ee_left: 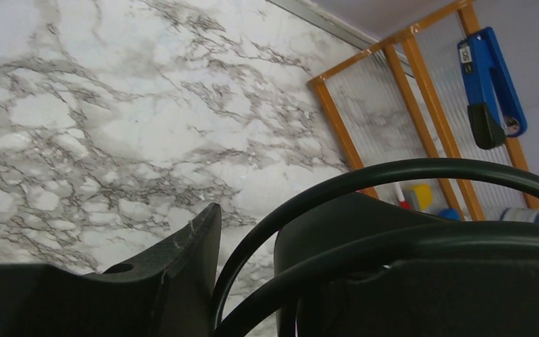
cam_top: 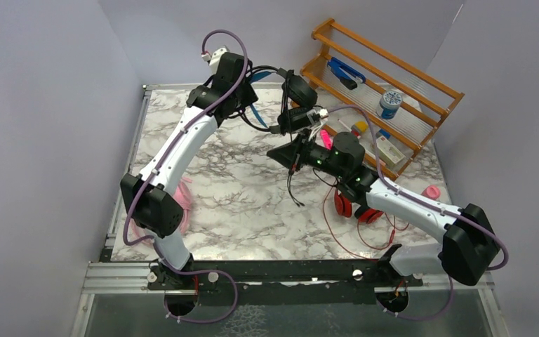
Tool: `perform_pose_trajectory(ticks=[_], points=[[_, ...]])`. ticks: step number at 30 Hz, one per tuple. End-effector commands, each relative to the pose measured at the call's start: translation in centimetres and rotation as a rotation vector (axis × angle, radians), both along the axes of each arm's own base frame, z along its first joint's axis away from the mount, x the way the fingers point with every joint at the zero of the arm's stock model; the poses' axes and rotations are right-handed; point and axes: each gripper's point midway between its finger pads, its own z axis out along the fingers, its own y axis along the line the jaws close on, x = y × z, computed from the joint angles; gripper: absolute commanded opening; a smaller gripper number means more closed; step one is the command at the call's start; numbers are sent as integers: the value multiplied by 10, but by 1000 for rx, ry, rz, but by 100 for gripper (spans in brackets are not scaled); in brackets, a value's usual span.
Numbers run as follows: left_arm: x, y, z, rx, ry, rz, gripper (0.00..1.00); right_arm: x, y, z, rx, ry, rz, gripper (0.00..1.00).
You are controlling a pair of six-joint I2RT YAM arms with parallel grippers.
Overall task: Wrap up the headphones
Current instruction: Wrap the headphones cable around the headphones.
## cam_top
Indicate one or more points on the pink highlighter marker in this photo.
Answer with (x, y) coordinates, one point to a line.
(326, 139)

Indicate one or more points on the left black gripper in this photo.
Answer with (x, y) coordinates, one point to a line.
(247, 97)

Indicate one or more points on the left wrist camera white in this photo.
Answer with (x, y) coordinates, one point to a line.
(216, 53)

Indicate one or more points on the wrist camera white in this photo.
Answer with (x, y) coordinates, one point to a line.
(317, 120)
(216, 53)

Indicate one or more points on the yellow red small block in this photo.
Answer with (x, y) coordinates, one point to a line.
(359, 128)

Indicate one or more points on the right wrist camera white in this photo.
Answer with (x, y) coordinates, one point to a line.
(317, 120)

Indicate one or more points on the white small box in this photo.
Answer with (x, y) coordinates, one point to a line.
(388, 152)

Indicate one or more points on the blue black tool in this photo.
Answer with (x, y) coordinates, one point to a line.
(349, 77)

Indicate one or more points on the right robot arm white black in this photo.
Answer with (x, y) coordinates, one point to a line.
(465, 244)

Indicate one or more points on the small pink cup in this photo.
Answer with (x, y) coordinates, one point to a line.
(431, 192)

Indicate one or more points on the red black headphones with cable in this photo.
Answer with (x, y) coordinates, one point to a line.
(367, 217)

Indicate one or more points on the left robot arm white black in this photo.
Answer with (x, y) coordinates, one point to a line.
(148, 196)

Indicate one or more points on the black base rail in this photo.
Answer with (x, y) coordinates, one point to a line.
(279, 282)

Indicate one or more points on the blue white round container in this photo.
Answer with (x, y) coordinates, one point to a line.
(389, 104)

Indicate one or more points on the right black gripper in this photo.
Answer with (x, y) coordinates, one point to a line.
(287, 154)

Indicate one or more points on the black blue headphones with cable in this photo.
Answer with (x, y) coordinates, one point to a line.
(297, 99)

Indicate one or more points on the orange wooden rack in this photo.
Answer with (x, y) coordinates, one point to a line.
(427, 101)

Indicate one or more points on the pink headphones with cable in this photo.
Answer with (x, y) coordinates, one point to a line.
(184, 197)

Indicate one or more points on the white red pen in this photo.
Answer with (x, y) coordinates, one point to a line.
(345, 126)

